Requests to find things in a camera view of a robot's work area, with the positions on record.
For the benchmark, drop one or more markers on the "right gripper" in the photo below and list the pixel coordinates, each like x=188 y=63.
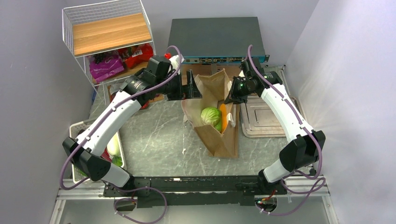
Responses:
x=233 y=97

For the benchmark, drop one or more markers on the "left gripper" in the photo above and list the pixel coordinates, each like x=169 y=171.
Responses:
x=192 y=91

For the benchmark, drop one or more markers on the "brown burlap grocery bag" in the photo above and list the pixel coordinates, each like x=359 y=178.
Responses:
x=214 y=89

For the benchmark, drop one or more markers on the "green cabbage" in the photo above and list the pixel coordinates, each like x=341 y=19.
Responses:
x=210 y=116

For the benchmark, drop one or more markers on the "green lettuce toy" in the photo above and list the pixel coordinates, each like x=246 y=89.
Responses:
x=218 y=126

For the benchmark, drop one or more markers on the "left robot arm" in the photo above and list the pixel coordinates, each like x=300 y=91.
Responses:
x=85 y=151

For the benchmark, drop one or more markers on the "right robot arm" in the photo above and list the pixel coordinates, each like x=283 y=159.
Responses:
x=304 y=143

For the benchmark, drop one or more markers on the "red snack bag upper shelf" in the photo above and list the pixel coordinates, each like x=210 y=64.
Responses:
x=134 y=55

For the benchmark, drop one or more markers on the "purple snack bag upper shelf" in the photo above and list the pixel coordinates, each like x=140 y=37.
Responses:
x=111 y=65

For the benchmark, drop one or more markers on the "wooden board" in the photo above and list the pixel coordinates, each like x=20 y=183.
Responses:
x=207 y=70

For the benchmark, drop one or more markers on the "metal tray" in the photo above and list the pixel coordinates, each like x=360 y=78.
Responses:
x=258 y=120

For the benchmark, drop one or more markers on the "white daikon vegetable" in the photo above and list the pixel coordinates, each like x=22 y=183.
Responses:
x=113 y=146

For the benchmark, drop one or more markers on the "white perforated basket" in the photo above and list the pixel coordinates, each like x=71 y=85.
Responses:
x=78 y=128

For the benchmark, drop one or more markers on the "dark network switch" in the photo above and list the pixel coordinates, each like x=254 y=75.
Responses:
x=217 y=40

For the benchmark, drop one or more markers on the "white wire shelf rack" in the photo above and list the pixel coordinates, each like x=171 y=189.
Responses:
x=102 y=27

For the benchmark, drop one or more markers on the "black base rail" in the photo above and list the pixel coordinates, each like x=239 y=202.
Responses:
x=243 y=190

